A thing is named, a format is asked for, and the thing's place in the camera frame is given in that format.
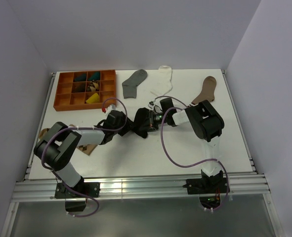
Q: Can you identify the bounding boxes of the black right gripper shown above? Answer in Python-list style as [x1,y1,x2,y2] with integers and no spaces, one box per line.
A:
[139,110,168,132]

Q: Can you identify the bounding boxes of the black sock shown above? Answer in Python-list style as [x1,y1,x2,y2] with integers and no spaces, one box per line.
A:
[132,108,150,139]

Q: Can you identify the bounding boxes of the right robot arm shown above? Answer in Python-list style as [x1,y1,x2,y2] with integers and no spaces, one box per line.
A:
[145,96,227,193]

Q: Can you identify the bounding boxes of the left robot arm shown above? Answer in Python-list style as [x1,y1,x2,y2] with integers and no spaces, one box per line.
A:
[34,110,134,197]

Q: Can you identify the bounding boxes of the white sock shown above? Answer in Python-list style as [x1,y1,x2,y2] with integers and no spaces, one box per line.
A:
[150,66,173,96]

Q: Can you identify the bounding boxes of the yellow rolled sock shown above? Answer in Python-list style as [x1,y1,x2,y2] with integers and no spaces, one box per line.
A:
[85,93,100,104]

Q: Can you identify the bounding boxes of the grey sock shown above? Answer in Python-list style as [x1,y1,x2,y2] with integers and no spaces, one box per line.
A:
[122,69,148,99]

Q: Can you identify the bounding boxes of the tan argyle sock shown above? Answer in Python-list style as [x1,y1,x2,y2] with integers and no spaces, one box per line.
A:
[38,128,97,156]

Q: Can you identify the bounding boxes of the brown argyle rolled sock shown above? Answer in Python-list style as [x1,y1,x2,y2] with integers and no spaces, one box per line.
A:
[86,81,100,92]

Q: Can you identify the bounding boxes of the orange compartment tray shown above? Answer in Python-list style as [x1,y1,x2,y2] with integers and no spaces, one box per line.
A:
[53,70,117,112]

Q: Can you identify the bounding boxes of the tan sock maroon striped cuff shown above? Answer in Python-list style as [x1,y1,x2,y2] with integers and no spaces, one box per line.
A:
[191,76,217,105]

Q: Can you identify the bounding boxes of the dark brown rolled sock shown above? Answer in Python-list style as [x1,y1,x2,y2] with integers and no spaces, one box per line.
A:
[72,83,86,93]

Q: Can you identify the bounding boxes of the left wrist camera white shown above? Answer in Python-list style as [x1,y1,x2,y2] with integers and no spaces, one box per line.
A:
[102,104,116,116]

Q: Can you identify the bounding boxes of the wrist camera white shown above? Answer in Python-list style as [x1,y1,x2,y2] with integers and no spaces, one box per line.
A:
[102,104,116,116]
[148,100,162,113]

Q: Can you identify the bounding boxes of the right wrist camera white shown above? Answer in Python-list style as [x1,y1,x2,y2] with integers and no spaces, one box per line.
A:
[148,100,162,113]

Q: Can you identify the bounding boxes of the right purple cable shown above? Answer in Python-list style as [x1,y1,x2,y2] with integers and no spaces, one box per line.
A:
[153,96,230,211]

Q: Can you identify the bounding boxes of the purple cable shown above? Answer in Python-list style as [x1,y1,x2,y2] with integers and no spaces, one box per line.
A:
[153,96,230,211]
[41,97,127,218]

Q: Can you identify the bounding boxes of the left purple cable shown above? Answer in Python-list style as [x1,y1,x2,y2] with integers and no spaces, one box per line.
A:
[41,97,127,218]

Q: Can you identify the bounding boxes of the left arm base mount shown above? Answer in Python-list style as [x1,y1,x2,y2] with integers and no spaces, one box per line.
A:
[54,181,101,213]

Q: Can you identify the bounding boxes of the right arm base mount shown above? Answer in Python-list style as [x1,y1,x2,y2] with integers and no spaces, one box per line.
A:
[182,171,230,195]

